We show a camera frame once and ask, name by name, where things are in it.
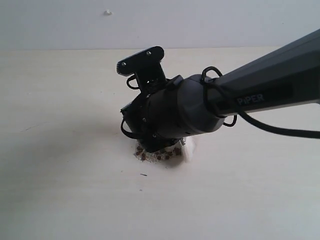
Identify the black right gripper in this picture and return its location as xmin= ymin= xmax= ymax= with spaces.
xmin=120 ymin=84 xmax=181 ymax=153

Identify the white wooden paint brush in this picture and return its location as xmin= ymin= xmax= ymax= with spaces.
xmin=180 ymin=136 xmax=196 ymax=163

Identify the pile of rice and beans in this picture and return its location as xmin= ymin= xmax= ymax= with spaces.
xmin=133 ymin=142 xmax=184 ymax=165

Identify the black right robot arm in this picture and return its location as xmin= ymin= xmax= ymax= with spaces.
xmin=116 ymin=31 xmax=320 ymax=153

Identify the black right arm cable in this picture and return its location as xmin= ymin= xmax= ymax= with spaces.
xmin=199 ymin=66 xmax=320 ymax=140

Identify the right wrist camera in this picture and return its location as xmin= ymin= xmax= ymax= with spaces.
xmin=116 ymin=46 xmax=167 ymax=92

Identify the small white wall clip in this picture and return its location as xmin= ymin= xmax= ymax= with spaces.
xmin=103 ymin=9 xmax=113 ymax=16

